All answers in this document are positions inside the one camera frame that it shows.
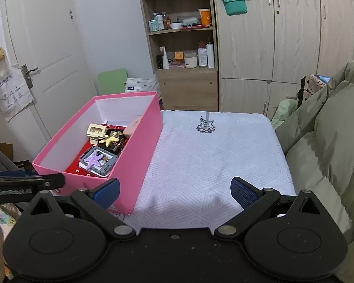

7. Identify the teal hanging pouch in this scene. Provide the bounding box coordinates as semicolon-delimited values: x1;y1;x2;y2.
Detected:
220;0;249;16

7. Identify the flat brown cardboard box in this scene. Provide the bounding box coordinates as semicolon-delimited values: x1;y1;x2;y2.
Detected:
0;142;15;161

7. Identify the dark grey chair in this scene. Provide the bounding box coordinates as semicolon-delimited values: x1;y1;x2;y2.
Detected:
0;137;22;172

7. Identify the white capped bottle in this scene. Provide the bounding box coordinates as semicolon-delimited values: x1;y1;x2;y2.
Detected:
153;12;164;31

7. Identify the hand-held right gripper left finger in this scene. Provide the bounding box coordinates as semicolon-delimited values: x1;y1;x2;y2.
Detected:
29;178;137;241

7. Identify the yellow starfish toy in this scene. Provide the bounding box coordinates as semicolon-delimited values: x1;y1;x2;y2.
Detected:
98;132;121;147

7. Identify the olive green quilt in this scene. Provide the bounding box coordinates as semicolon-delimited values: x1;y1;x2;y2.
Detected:
271;60;354;283

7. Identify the light green pillow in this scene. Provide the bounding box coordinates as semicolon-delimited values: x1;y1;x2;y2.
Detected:
273;99;299;131

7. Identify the orange cup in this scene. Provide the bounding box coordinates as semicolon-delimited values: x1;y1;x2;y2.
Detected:
198;8;212;27

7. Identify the white tube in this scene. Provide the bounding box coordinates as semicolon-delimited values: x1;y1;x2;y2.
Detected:
206;44;215;68

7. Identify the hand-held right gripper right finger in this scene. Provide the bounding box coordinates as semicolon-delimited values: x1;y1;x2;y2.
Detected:
214;177;325;240

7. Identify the green folding table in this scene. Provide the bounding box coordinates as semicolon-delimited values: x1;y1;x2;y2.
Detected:
98;68;130;95

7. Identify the cream plastic bracket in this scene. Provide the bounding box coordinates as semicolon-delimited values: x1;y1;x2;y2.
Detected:
86;123;107;145

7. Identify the white labelled bottle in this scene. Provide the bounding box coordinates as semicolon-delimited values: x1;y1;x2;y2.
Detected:
198;42;209;68

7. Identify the white printed tote bag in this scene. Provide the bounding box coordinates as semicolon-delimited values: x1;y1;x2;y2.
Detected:
0;66;38;122

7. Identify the wooden shelf cabinet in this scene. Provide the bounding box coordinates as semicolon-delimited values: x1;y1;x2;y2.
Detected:
136;0;219;112

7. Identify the white jar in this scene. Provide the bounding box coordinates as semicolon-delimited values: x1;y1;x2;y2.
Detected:
184;51;198;68

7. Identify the pink round case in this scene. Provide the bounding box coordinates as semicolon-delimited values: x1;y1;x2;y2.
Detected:
123;116;143;138

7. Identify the pink cardboard box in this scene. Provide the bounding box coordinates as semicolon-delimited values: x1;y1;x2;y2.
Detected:
32;91;163;215

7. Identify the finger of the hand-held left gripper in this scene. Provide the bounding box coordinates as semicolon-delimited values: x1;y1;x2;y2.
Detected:
0;173;66;205

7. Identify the white door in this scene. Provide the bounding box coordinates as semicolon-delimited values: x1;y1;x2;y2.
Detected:
4;0;98;142

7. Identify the metal door handle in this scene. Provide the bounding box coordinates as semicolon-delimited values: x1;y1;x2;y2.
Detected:
21;64;39;89

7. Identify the white spray bottle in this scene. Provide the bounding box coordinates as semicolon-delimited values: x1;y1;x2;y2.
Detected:
160;46;170;70

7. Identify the patterned dark bag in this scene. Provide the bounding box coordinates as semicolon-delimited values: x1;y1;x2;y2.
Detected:
296;74;333;107

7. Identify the grey plastic tray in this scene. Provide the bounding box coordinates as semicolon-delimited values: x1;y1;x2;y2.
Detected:
78;146;119;179

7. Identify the red printed paper bag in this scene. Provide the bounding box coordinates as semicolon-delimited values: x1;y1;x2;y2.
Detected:
65;124;127;178

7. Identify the purple starfish toy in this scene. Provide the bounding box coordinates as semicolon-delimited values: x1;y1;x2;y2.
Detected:
83;150;107;171

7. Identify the white patterned bedsheet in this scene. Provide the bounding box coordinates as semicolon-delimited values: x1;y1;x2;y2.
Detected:
106;110;297;231

